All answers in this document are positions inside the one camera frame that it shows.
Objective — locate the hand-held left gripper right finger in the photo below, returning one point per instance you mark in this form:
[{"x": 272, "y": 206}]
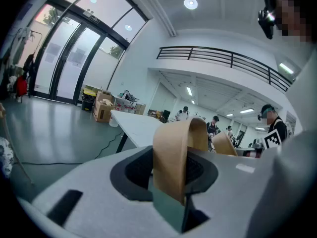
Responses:
[{"x": 194, "y": 171}]

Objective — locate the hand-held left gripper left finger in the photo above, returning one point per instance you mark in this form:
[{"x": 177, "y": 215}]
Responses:
[{"x": 138, "y": 170}]

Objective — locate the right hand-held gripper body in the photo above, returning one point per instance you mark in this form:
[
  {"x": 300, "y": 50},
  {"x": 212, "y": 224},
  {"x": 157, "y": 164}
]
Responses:
[{"x": 272, "y": 139}]

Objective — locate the wooden tray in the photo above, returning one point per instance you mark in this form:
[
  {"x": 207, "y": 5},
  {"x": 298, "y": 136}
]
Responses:
[
  {"x": 171, "y": 152},
  {"x": 224, "y": 145}
]

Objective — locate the ceiling tube light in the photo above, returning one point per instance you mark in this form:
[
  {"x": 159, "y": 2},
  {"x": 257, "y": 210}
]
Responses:
[
  {"x": 286, "y": 68},
  {"x": 246, "y": 110},
  {"x": 189, "y": 91}
]

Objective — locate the white marble table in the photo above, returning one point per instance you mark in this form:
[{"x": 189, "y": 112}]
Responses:
[{"x": 138, "y": 128}]

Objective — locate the clear plastic water jug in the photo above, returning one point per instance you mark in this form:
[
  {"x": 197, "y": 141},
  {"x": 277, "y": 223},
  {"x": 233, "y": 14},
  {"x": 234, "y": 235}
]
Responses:
[{"x": 113, "y": 121}]

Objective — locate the open cardboard box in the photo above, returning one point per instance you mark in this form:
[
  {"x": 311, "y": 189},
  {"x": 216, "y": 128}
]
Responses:
[{"x": 102, "y": 110}]

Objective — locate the yellow and black bin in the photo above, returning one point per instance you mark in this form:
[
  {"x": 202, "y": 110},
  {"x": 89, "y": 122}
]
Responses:
[{"x": 87, "y": 100}]

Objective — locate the black balcony railing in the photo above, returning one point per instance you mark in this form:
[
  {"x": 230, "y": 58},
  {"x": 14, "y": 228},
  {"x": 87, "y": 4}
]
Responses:
[{"x": 223, "y": 56}]

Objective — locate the person's head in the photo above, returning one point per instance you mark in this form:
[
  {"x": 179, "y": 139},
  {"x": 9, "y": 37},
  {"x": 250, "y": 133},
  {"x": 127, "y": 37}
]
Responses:
[{"x": 294, "y": 14}]

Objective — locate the glass entrance door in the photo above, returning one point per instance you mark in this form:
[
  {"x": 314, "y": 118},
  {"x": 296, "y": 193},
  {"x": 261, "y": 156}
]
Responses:
[{"x": 74, "y": 58}]

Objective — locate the floral patterned stool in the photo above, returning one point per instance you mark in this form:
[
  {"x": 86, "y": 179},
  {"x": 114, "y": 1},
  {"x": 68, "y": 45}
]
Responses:
[{"x": 5, "y": 157}]

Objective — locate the red bag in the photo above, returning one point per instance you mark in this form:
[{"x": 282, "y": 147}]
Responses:
[{"x": 21, "y": 87}]

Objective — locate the round ceiling light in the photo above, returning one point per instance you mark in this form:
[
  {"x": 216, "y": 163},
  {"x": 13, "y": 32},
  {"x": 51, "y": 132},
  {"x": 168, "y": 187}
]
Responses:
[{"x": 190, "y": 3}]

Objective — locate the black head-worn camera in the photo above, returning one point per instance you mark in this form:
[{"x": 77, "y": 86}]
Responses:
[{"x": 268, "y": 21}]

